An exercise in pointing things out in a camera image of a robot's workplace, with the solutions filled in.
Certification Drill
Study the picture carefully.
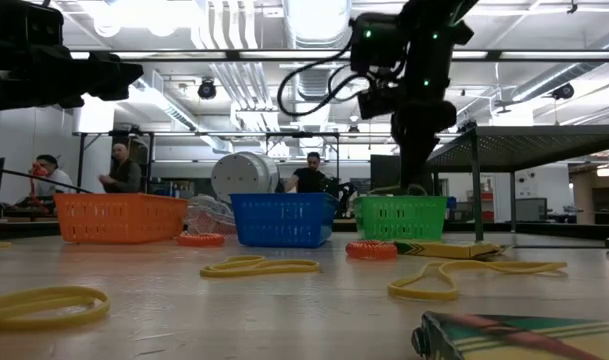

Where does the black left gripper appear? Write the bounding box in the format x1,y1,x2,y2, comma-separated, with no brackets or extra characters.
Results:
0,0,145,129

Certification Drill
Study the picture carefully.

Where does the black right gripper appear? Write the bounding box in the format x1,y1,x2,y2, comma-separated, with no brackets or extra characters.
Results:
391,102,458,196

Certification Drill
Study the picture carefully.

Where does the green plastic basket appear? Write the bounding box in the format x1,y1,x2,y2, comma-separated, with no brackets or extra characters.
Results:
353,195,449,243

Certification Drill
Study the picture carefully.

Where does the orange coil wristband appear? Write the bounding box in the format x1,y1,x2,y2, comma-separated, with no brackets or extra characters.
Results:
345,240,399,262
177,231,226,248

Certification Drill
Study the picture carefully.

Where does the yellow rubber band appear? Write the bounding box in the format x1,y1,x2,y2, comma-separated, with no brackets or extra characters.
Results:
199,254,322,279
387,259,569,303
0,285,111,332

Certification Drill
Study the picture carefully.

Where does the blue plastic basket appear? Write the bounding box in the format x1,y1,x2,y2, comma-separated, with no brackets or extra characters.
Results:
229,192,339,249

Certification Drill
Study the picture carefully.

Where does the orange plastic basket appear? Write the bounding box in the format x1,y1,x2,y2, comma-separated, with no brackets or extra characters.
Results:
53,192,189,245

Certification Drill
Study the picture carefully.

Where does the red desk lamp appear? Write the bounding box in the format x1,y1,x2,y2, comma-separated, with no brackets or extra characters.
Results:
28,162,50,214

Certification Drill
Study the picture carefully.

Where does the large black monitor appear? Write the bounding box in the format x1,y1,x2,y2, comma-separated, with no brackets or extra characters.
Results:
369,154,401,194

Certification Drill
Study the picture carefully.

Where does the red white storage shelf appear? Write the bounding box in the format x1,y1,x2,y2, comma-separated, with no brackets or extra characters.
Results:
471,174,497,223

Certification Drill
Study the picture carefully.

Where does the black ceiling spotlight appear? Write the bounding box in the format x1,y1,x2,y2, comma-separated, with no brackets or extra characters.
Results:
551,82,575,101
197,78,218,100

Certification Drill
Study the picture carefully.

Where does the grey cabinet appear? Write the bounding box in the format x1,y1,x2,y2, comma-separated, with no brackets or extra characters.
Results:
514,197,549,223

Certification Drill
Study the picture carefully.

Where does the grey perforated metal shelf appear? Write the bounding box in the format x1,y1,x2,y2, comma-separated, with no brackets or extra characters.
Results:
426,124,609,250

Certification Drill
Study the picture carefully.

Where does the white cylindrical appliance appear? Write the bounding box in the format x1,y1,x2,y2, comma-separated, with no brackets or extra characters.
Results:
211,151,281,204

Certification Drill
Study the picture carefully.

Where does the clear plastic bag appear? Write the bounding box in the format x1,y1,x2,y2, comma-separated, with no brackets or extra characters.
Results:
184,194,237,236

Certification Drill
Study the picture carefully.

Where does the wooden cabinet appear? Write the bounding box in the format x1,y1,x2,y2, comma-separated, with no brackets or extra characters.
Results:
569,162,609,226

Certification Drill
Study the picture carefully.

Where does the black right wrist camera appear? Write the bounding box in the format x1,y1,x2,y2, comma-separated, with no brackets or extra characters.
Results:
356,87,400,121

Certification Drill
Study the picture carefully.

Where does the black background workstation frame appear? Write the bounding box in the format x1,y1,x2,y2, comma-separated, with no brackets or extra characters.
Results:
73,130,465,196

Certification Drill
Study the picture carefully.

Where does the black aluminium rig frame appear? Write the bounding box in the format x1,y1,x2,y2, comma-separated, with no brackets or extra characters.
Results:
0,48,609,240

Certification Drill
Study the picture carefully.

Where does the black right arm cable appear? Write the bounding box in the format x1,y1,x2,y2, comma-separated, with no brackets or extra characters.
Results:
276,37,370,119

